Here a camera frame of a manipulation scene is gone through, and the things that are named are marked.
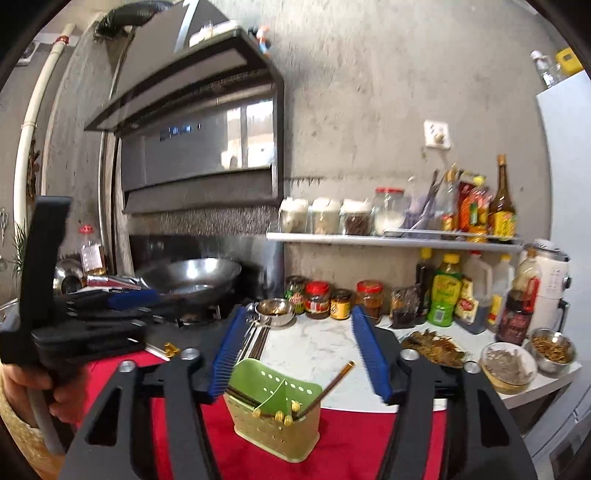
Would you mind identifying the red lid chili jar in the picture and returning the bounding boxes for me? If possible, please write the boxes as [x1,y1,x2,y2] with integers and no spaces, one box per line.
[304,281,332,319]

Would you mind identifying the grey metal pipe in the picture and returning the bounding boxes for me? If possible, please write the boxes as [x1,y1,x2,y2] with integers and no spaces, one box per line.
[98,41,136,260]

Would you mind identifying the small clear seasoning bottle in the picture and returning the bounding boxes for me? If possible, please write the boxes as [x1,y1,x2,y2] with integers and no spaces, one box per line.
[438,170,461,232]

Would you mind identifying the small steel bowl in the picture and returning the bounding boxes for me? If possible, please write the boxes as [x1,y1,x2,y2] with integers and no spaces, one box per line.
[254,298,297,328]

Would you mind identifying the tall dark bottle yellow label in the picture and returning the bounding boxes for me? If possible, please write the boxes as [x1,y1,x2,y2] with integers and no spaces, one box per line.
[488,154,518,242]

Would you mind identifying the small colourful figurine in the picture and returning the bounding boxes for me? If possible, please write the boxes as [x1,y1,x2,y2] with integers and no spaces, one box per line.
[255,25,274,57]

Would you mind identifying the glass cup with utensils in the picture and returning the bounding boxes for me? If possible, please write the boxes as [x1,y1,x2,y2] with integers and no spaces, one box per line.
[408,168,444,232]

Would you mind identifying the red seasoning packet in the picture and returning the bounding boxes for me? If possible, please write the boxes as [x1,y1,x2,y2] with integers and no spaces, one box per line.
[457,172,486,232]

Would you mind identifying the green bottle yellow cap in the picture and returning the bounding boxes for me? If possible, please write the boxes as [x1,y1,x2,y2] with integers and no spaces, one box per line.
[427,252,463,328]

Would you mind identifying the white wall shelf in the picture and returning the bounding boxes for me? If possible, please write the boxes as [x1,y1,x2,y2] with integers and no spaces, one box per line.
[266,230,526,254]

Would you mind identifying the black exhaust duct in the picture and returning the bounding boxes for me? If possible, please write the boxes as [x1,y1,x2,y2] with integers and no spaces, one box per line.
[94,2,172,38]

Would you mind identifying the black gas stove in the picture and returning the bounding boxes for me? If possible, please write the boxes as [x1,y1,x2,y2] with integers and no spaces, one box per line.
[177,301,232,327]

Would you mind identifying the white jug yellow label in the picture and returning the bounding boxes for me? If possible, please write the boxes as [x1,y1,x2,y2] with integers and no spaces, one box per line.
[486,254,515,329]

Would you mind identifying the steel wok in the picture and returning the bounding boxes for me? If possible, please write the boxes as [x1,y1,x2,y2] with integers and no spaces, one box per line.
[87,257,244,297]

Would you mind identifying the white wall socket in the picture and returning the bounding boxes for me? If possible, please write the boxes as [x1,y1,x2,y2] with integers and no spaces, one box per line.
[423,119,451,150]

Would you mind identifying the soy sauce bottle red handle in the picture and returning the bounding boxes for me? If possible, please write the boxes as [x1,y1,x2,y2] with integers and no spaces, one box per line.
[497,248,541,346]

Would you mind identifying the steel bowl with food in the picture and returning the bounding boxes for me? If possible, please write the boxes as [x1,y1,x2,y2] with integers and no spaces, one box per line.
[527,328,578,376]

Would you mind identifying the yellow box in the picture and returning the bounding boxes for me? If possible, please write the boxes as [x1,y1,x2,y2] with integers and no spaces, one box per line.
[555,47,584,77]

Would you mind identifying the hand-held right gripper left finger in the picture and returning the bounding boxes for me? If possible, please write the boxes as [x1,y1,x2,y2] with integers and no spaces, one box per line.
[60,306,249,480]

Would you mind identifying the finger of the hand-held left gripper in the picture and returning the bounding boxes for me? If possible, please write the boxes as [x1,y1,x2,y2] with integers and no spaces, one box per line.
[64,306,163,323]
[54,289,186,312]

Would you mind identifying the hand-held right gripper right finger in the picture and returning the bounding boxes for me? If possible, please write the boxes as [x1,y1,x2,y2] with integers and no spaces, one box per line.
[351,305,539,480]

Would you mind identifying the white lid spice jar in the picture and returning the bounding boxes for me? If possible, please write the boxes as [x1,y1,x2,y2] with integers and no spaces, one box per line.
[310,196,342,235]
[279,196,310,233]
[340,199,374,236]

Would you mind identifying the group of wooden chopsticks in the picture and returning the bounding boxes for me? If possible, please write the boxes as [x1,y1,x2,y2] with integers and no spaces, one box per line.
[224,360,356,426]

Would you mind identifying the red cap cooking oil bottle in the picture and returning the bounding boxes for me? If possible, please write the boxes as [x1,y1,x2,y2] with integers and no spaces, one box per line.
[79,224,108,277]

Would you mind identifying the clear plastic bottle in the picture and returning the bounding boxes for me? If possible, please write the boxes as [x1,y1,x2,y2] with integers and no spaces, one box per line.
[529,49,562,89]

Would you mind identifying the small yellow oil bottle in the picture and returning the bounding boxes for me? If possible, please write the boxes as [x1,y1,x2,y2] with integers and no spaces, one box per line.
[466,176,493,243]

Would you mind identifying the steel pot lid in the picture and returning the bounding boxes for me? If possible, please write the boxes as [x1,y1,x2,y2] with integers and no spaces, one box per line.
[52,258,86,296]

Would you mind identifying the dark bottle yellow cap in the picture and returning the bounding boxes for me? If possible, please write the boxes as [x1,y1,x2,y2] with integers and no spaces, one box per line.
[414,248,435,324]

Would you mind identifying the green label jar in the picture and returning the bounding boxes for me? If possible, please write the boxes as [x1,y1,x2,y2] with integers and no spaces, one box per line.
[284,275,308,315]

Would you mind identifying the green plant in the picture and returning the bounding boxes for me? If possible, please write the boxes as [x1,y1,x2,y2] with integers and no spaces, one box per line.
[8,220,29,278]

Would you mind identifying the red lid orange sauce jar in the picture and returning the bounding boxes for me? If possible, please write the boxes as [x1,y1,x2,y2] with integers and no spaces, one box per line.
[355,280,384,324]

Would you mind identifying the red tablecloth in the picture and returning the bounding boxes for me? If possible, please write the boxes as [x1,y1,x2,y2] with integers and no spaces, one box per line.
[83,354,450,480]

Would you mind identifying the steel spoon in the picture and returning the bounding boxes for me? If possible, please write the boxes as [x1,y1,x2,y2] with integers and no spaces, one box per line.
[244,302,260,343]

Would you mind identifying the small yellow label jar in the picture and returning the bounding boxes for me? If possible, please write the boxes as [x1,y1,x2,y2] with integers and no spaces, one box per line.
[329,289,353,320]

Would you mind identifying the black range hood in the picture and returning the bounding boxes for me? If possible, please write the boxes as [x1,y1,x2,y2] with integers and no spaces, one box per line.
[84,27,286,216]

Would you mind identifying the white wall pipe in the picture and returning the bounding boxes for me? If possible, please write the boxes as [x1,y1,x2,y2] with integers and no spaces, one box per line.
[12,22,78,223]

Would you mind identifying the white kitchen appliance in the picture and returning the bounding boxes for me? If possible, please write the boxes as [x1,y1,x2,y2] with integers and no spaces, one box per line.
[530,238,573,333]

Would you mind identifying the white plate of food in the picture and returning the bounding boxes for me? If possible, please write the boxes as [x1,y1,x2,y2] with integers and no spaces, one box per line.
[399,329,470,369]

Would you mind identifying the bag of dark spices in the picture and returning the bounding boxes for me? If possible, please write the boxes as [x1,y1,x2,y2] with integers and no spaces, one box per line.
[390,287,419,329]

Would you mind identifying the yellow bowl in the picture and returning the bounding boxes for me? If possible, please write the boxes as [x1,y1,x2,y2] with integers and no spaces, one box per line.
[479,342,539,395]

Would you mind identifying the white refrigerator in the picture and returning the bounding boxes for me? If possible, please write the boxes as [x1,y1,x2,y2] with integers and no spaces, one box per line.
[526,68,591,459]

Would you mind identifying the large dark vinegar jug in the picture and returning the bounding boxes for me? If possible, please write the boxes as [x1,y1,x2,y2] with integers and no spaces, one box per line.
[454,251,493,334]

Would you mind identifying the person's left hand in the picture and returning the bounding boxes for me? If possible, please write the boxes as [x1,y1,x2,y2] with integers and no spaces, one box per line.
[0,363,90,428]

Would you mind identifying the green plastic utensil holder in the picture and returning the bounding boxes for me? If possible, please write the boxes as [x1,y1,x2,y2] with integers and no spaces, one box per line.
[222,357,324,464]

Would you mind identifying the glass jar white powder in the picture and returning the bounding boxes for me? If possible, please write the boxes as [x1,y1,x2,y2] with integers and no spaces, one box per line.
[373,186,411,237]

